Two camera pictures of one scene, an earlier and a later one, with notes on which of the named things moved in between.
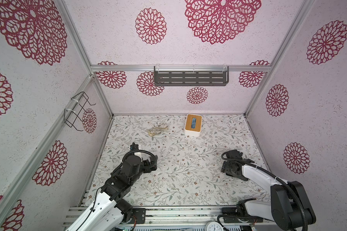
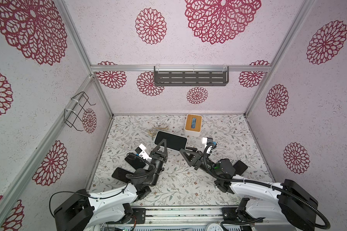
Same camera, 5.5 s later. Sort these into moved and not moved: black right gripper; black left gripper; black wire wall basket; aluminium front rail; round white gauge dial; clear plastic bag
Moved: black right gripper; black left gripper
Not moved: black wire wall basket; aluminium front rail; clear plastic bag; round white gauge dial
